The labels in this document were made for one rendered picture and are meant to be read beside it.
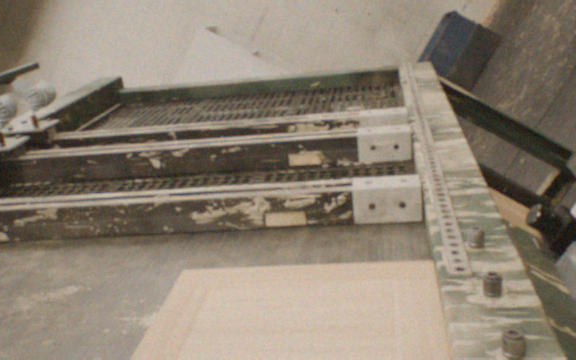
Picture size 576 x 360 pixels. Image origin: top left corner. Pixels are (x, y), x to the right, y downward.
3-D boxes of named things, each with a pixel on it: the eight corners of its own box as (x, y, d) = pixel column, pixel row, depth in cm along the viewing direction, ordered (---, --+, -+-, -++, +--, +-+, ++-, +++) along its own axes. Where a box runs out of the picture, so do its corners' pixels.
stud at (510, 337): (527, 362, 69) (527, 339, 68) (503, 362, 69) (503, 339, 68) (522, 349, 71) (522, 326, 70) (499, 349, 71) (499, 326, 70)
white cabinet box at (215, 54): (442, 158, 476) (199, 26, 463) (402, 221, 491) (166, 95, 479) (430, 141, 535) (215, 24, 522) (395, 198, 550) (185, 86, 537)
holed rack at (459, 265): (472, 277, 87) (472, 273, 87) (450, 277, 87) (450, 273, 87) (410, 63, 240) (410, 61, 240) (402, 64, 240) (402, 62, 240)
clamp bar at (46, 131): (408, 141, 164) (404, 48, 156) (-11, 169, 182) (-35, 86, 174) (407, 130, 173) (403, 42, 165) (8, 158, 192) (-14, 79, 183)
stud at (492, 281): (504, 299, 81) (504, 278, 80) (483, 299, 81) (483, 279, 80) (500, 289, 83) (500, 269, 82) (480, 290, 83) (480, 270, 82)
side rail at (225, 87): (400, 97, 237) (399, 68, 233) (122, 119, 254) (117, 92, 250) (399, 92, 244) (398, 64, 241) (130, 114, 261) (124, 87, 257)
